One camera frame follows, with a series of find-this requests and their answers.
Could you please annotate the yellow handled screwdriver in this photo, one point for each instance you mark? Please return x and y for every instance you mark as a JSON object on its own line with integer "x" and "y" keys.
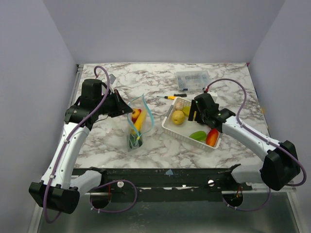
{"x": 167, "y": 97}

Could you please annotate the clear plastic screw box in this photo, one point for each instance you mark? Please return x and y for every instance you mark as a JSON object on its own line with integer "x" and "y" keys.
{"x": 192, "y": 81}

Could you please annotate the beige toy garlic bulb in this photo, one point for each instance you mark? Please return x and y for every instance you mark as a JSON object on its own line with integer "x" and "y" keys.
{"x": 179, "y": 106}

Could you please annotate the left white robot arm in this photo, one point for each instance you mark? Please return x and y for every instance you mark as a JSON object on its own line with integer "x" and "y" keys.
{"x": 57, "y": 190}

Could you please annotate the white perforated plastic basket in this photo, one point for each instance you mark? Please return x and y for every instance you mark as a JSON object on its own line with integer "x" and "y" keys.
{"x": 183, "y": 131}

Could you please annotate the yellow toy banana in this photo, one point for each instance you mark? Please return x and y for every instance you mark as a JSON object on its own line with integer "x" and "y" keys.
{"x": 139, "y": 122}

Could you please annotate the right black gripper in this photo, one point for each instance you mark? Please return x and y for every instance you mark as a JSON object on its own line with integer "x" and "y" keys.
{"x": 198, "y": 114}

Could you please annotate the yellow toy lemon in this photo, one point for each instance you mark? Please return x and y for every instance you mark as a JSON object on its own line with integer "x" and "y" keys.
{"x": 178, "y": 117}

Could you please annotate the clear zip top bag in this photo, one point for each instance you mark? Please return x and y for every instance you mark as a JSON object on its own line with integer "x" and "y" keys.
{"x": 140, "y": 103}

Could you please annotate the green toy star fruit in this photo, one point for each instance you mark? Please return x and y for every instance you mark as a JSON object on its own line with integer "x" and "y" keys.
{"x": 199, "y": 136}

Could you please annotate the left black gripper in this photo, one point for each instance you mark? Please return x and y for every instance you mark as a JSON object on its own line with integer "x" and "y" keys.
{"x": 122, "y": 108}

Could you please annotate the green toy leafy vegetable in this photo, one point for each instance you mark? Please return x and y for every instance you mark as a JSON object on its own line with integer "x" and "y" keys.
{"x": 134, "y": 141}

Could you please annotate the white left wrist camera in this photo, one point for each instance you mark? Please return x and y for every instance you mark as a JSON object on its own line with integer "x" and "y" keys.
{"x": 112, "y": 79}

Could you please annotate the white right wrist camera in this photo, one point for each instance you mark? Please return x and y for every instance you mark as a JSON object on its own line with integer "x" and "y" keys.
{"x": 213, "y": 94}

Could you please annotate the red yellow toy apple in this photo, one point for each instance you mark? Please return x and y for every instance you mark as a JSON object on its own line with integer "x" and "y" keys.
{"x": 135, "y": 114}

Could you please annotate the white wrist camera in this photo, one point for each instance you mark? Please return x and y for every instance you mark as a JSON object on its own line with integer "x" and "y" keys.
{"x": 112, "y": 79}
{"x": 213, "y": 94}

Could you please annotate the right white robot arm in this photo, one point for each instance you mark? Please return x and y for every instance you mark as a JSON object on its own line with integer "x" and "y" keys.
{"x": 279, "y": 160}

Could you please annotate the black bit holder strip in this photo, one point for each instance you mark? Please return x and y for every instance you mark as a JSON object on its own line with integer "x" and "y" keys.
{"x": 180, "y": 94}

